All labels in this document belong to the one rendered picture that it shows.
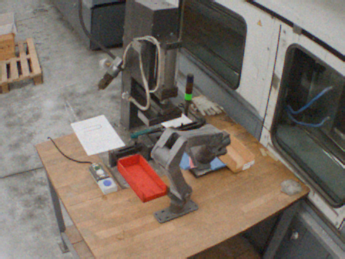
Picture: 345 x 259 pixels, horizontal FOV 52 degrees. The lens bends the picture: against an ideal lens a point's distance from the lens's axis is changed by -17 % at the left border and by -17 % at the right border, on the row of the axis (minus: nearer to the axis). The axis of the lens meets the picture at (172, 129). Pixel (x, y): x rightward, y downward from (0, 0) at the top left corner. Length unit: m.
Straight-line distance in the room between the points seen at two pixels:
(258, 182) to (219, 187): 0.20
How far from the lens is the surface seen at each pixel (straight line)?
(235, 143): 2.14
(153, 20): 1.76
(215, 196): 1.88
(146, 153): 2.01
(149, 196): 1.83
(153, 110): 1.93
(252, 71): 2.34
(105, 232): 1.69
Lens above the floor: 2.21
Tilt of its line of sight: 36 degrees down
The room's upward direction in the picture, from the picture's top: 5 degrees clockwise
